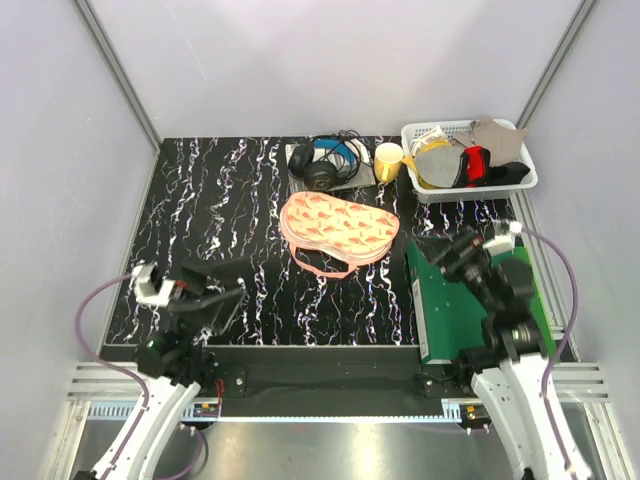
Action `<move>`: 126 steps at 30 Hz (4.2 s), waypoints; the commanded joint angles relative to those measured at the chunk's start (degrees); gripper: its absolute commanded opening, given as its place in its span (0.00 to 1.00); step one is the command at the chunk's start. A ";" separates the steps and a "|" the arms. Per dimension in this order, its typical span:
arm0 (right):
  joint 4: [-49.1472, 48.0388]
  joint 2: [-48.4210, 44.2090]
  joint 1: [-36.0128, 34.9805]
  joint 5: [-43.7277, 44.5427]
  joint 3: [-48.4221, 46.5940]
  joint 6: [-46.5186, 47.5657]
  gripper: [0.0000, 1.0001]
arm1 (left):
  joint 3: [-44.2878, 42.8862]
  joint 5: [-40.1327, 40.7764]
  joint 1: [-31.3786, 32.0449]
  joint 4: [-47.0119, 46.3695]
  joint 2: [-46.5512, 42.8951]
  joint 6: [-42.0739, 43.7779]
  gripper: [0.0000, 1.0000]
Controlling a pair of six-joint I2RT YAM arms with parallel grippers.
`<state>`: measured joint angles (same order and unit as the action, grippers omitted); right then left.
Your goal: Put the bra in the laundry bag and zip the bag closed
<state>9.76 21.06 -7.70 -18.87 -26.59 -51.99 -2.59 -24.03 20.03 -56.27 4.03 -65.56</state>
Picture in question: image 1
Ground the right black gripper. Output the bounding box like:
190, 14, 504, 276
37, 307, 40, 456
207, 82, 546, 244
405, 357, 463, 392
411, 226, 500, 313

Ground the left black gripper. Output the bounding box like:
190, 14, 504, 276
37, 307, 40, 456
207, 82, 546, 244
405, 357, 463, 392
166, 255, 252, 349

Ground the red bra with black straps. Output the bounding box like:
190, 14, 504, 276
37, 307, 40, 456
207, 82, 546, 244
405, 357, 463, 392
456, 145, 491, 188

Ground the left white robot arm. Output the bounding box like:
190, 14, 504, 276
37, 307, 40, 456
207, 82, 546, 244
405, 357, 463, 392
75, 257, 251, 479

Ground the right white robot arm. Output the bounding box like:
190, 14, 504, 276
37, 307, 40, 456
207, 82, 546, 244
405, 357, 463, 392
420, 222, 592, 479

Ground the grey cloth in basket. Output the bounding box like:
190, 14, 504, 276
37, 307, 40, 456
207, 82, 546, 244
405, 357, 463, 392
414, 146, 464, 188

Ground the green binder folder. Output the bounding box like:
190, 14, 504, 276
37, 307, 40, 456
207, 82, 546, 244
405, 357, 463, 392
404, 238, 562, 367

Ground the black cloth in basket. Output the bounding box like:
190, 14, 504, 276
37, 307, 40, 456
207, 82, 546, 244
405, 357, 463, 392
488, 161, 531, 186

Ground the yellow cloth in basket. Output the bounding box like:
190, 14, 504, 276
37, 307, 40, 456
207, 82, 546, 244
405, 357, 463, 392
402, 139, 452, 190

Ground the yellow mug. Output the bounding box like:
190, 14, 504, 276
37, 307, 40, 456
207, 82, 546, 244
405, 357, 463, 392
374, 142, 404, 183

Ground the white packet in basket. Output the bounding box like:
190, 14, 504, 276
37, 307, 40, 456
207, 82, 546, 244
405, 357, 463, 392
410, 125, 447, 155

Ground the beige cloth in basket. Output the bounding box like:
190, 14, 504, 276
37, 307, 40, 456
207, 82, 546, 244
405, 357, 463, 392
453, 117, 528, 167

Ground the grey book under headphones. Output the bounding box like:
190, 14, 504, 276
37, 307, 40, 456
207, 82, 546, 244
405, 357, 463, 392
285, 142, 376, 193

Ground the black over-ear headphones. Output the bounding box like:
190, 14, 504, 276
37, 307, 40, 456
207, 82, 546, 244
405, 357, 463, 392
287, 130, 371, 192

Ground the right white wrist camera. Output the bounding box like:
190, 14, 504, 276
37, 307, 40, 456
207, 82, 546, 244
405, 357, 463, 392
482, 219, 522, 256

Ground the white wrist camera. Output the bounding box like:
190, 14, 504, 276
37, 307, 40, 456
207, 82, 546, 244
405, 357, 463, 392
132, 263, 175, 308
482, 219, 522, 256

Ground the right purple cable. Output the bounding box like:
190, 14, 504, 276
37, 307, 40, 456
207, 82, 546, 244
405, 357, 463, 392
517, 225, 580, 476

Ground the purple cable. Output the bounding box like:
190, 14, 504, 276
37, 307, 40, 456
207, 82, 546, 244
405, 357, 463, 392
517, 225, 580, 476
75, 273, 151, 416

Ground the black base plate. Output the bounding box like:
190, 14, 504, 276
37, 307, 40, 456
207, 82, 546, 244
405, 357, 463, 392
211, 346, 478, 421

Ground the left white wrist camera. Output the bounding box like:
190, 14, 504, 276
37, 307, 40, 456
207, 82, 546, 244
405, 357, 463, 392
132, 263, 175, 308

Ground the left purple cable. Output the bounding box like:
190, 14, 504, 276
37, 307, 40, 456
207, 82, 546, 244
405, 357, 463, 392
75, 273, 151, 416

